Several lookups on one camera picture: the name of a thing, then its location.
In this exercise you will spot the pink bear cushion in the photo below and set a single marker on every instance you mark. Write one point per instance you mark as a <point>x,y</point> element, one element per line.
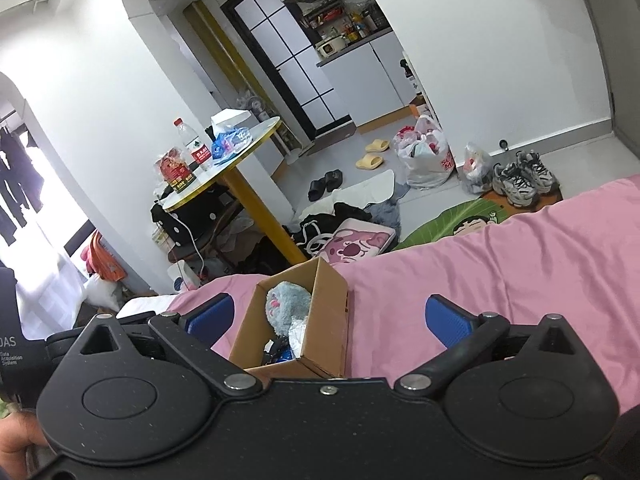
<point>350,245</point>

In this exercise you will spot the large white plastic bag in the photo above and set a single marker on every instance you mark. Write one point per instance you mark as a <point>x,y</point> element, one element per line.
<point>425,160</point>

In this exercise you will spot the black clothing pile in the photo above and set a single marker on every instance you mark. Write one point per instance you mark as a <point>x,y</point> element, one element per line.
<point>350,210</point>

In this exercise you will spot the blue plastic bag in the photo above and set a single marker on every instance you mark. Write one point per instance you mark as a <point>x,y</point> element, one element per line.
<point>229,142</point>

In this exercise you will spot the black-framed sliding door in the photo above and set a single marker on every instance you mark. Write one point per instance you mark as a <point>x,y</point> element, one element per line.
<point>295,60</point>

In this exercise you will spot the white kitchen cabinet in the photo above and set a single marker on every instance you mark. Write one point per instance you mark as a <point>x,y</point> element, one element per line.
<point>365,80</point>

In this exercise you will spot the kitchen shelf with bottles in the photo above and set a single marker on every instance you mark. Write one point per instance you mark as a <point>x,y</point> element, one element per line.
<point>340,17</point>

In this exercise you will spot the grey wardrobe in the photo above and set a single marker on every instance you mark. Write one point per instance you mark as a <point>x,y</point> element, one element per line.
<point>620,60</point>

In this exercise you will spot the orange bag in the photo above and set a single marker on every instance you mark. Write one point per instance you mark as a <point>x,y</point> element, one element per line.
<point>107,262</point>

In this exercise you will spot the white desk fan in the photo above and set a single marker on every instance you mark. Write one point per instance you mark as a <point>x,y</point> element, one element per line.
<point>255,105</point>

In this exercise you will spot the white box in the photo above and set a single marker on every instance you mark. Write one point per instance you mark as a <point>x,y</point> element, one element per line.
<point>230,117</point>

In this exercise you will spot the grey plush toy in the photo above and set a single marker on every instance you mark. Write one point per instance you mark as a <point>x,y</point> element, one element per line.
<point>287,305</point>

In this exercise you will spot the small clear plastic bag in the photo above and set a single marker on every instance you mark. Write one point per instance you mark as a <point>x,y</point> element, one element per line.
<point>476,170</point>

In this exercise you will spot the grey and white sneaker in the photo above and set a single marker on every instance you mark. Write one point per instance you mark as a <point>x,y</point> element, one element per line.
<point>515,187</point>
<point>540,172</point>

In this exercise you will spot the white floor mat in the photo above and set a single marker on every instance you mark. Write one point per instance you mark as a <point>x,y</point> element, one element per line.
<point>367,187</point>

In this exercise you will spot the cardboard box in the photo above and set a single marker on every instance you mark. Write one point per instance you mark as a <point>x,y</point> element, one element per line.
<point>330,310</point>

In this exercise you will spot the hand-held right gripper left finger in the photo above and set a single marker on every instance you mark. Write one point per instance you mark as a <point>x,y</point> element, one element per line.
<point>210,320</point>

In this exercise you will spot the red-capped water bottle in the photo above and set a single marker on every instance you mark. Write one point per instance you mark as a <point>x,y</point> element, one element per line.
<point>192,145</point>

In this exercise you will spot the black polka dot bag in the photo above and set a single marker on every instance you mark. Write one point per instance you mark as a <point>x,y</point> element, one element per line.
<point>192,212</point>

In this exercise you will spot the pink bedsheet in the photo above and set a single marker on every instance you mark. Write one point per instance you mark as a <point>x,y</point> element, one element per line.
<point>500,270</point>

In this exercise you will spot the orange shoe mat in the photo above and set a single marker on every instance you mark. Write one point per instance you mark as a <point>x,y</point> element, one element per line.
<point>550,197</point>

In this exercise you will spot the black sandal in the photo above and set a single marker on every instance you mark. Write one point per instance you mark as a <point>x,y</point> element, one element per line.
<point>333,180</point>
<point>318,190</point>

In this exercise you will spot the black wall plug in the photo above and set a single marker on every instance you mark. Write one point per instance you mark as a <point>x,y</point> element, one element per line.
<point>505,146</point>

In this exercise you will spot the white appliance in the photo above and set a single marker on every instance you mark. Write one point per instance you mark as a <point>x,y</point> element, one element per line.
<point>182,277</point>

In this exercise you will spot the yellow slipper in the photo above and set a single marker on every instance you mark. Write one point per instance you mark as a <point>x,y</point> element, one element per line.
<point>377,145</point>
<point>369,162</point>

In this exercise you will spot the red snack jar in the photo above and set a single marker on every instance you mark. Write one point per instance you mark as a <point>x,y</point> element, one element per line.
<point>174,170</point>

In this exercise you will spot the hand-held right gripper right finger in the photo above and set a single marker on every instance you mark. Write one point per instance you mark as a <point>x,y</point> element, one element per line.
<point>450,325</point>

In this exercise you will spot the black feathery cloth piece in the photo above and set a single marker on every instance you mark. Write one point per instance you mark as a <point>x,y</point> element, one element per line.
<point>272,349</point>

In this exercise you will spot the green leaf-shaped rug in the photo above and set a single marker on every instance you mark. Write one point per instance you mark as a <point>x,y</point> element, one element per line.
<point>435,222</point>

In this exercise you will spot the white pillow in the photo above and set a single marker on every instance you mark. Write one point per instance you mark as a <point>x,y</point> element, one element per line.
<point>147,304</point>

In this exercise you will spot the round yellow-edged table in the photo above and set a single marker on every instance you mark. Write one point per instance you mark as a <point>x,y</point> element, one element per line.
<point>250,200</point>

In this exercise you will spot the person's left hand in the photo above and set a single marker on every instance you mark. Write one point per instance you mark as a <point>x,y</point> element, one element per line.
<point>17,432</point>

